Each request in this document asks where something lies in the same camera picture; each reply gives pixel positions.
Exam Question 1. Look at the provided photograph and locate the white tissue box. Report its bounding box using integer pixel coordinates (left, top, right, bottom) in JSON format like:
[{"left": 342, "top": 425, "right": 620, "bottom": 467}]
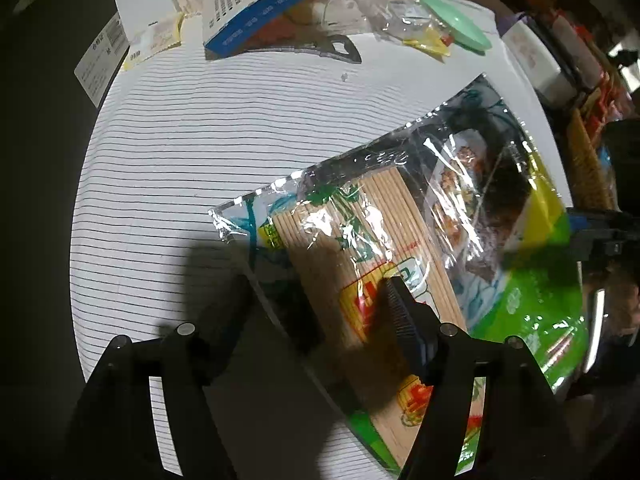
[{"left": 502, "top": 20, "right": 577, "bottom": 108}]

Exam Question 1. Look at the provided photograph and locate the clear plastic container bag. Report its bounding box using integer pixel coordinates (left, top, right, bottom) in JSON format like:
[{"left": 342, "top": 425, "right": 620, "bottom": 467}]
[{"left": 278, "top": 0, "right": 432, "bottom": 44}]

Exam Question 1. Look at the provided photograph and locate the wicker basket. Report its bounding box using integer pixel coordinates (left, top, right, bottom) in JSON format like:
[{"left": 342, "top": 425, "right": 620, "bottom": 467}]
[{"left": 566, "top": 107, "right": 614, "bottom": 210}]

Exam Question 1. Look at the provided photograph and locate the yellow sauce packet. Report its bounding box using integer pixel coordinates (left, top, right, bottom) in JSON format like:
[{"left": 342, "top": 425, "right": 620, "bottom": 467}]
[{"left": 402, "top": 28, "right": 450, "bottom": 58}]

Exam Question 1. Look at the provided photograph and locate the bamboo skewer packet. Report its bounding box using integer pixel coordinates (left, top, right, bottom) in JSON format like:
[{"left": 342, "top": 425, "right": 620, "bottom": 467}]
[{"left": 210, "top": 76, "right": 587, "bottom": 474}]

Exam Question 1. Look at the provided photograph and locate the black bottle opener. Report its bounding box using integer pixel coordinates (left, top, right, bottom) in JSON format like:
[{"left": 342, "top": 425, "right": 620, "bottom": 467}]
[{"left": 240, "top": 35, "right": 362, "bottom": 64}]

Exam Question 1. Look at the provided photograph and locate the green plastic dish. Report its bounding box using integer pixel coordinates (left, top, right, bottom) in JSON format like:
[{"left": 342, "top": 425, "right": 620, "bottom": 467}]
[{"left": 419, "top": 0, "right": 492, "bottom": 52}]

